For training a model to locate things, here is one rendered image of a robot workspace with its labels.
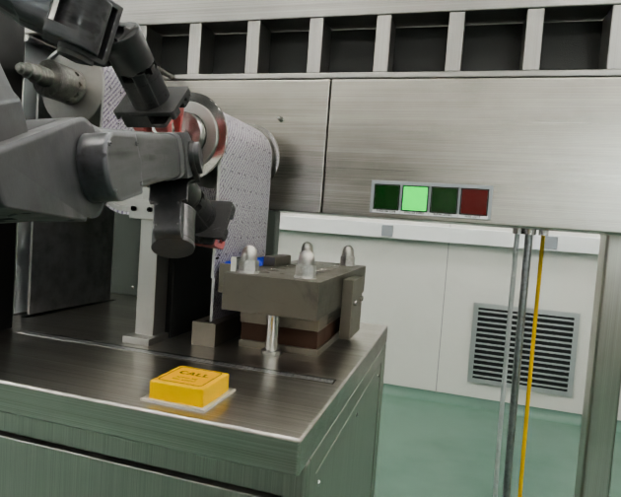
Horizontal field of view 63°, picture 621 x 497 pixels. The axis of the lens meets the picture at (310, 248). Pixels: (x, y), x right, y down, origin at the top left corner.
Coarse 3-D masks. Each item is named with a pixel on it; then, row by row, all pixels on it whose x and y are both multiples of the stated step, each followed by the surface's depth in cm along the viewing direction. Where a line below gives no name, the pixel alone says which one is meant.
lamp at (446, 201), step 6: (438, 192) 106; (444, 192) 106; (450, 192) 105; (456, 192) 105; (432, 198) 106; (438, 198) 106; (444, 198) 106; (450, 198) 105; (432, 204) 106; (438, 204) 106; (444, 204) 106; (450, 204) 105; (432, 210) 106; (438, 210) 106; (444, 210) 106; (450, 210) 105
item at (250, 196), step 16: (224, 176) 86; (240, 176) 93; (224, 192) 87; (240, 192) 93; (256, 192) 101; (240, 208) 94; (256, 208) 102; (240, 224) 94; (256, 224) 102; (240, 240) 95; (256, 240) 103; (224, 256) 89
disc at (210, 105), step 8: (192, 96) 85; (200, 96) 85; (200, 104) 85; (208, 104) 85; (216, 104) 84; (216, 112) 84; (216, 120) 84; (224, 120) 84; (152, 128) 88; (224, 128) 84; (224, 136) 84; (224, 144) 84; (216, 152) 85; (224, 152) 84; (208, 160) 85; (216, 160) 85; (208, 168) 85; (200, 176) 86
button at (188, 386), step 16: (176, 368) 64; (192, 368) 64; (160, 384) 58; (176, 384) 58; (192, 384) 58; (208, 384) 59; (224, 384) 62; (176, 400) 58; (192, 400) 57; (208, 400) 58
